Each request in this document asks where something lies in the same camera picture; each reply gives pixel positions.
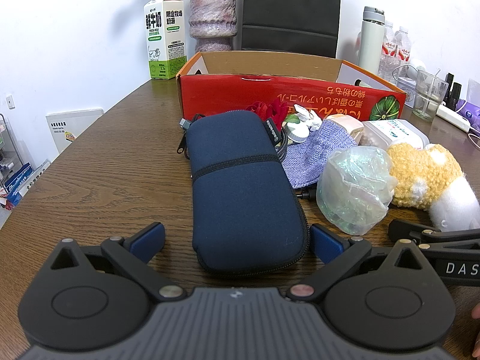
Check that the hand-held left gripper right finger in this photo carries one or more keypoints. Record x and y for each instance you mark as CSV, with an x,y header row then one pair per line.
x,y
326,245

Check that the yellow white plush toy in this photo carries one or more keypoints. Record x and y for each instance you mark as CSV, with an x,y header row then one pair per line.
x,y
423,176

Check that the white thermos bottle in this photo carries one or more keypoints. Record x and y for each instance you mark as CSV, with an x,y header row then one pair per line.
x,y
369,45

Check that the clear drinking glass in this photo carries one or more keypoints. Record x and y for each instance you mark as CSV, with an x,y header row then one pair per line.
x,y
427,101

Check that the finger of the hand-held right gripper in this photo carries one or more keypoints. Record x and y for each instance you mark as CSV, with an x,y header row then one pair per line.
x,y
408,230

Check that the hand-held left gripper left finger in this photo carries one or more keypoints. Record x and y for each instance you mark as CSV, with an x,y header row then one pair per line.
x,y
148,238

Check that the black paper bag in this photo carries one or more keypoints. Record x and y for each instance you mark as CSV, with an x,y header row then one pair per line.
x,y
288,7

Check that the navy zip pouch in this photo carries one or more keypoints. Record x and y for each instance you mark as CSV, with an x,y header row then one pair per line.
x,y
240,195

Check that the white round lamp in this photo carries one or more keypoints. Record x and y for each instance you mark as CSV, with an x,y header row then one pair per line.
x,y
417,65

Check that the white patterned round jar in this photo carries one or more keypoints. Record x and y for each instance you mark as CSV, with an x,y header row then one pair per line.
x,y
405,92

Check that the white wall socket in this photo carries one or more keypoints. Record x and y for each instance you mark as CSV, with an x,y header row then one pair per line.
x,y
10,102

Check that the red cardboard box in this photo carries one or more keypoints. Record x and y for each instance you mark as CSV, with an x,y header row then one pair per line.
x,y
232,93

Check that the purple packet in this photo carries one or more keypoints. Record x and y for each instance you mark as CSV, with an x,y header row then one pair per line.
x,y
469,112

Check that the white power strip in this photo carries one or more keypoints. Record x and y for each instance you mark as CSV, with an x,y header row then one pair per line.
x,y
453,117

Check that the pile of blue white packets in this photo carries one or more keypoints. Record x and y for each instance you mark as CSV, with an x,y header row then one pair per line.
x,y
22,183

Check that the red artificial flower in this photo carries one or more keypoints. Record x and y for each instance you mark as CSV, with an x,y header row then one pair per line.
x,y
268,108

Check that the wooden desktop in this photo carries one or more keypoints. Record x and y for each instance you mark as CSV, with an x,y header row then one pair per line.
x,y
112,157

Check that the milk carton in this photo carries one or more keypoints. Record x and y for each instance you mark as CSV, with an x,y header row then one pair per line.
x,y
165,37

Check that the clear water bottle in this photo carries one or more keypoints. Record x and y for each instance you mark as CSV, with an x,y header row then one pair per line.
x,y
387,52
402,50

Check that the mottled ceramic vase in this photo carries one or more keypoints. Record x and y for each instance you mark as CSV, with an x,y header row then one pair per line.
x,y
212,15

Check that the small black bottle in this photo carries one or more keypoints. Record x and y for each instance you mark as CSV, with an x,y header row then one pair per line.
x,y
449,90
456,95

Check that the person's right hand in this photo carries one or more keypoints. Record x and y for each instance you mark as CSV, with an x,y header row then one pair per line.
x,y
476,330

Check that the purple knitted pouch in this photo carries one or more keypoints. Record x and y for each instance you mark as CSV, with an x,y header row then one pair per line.
x,y
315,153

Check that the clear plastic wrap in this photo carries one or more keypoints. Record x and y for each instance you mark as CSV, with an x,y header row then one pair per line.
x,y
352,187

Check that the pale pink small box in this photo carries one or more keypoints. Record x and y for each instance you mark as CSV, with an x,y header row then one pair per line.
x,y
347,125

